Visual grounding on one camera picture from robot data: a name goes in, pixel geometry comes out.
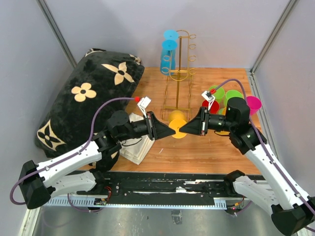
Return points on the gold wire glass rack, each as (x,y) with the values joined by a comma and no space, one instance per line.
(177,93)

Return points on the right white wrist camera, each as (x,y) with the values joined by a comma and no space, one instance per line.
(209,99)

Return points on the red wine glass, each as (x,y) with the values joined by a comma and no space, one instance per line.
(214,108)

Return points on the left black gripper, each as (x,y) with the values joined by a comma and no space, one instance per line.
(156,130)

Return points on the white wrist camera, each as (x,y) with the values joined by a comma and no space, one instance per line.
(209,99)
(142,104)

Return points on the front blue wine glass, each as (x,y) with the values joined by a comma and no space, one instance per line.
(167,58)

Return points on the black floral plush pillow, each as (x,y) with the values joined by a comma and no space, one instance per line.
(100,84)

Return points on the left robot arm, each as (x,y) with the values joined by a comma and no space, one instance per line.
(80,169)

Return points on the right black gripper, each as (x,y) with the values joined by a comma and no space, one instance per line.
(197,126)

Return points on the magenta wine glass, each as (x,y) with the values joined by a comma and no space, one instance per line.
(254,104)

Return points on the folded white cloth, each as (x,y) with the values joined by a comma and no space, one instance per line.
(136,149)

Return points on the blue wine glass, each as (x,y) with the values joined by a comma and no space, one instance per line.
(167,58)
(171,35)

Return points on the rear blue wine glass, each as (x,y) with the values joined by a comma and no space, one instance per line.
(171,35)

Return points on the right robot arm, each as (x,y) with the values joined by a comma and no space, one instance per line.
(290,207)

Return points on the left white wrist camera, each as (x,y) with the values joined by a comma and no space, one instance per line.
(142,104)

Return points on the green wine glass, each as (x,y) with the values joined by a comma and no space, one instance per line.
(228,95)
(217,93)

